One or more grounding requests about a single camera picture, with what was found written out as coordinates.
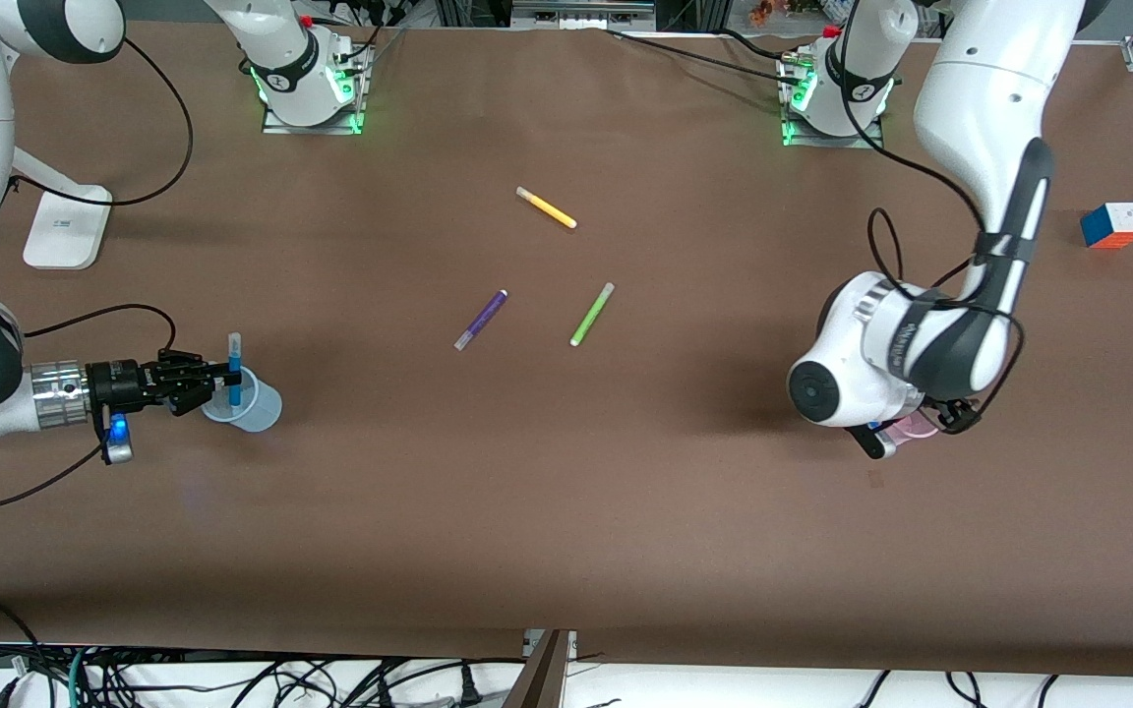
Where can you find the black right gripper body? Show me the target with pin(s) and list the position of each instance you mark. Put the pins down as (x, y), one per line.
(118, 383)

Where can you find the blue marker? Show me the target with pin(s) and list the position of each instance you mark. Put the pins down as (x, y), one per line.
(234, 346)

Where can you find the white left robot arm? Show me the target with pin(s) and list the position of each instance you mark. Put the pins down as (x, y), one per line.
(980, 88)

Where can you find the translucent pink plastic cup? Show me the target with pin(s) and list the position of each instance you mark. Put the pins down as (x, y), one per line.
(916, 427)

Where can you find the translucent blue plastic cup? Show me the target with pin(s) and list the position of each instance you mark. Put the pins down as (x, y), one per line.
(262, 408)

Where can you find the white desk lamp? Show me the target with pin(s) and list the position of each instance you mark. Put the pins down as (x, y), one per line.
(65, 231)

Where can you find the colourful puzzle cube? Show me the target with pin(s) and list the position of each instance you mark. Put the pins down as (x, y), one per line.
(1112, 226)

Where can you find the purple marker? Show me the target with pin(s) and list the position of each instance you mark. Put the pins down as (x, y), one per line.
(481, 320)

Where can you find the green marker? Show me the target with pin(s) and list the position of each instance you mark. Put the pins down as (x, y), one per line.
(592, 315)

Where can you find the yellow marker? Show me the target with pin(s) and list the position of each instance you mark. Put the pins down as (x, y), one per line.
(547, 207)

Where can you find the brown table cover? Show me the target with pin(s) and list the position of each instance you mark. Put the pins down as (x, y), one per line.
(566, 541)

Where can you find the black power plug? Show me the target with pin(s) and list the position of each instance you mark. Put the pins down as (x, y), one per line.
(471, 688)

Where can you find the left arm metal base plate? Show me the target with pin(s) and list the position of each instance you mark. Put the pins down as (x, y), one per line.
(822, 140)

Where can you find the brown support post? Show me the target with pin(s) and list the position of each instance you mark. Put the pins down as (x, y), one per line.
(542, 678)

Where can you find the aluminium frame rail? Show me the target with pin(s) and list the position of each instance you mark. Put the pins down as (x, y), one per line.
(581, 12)

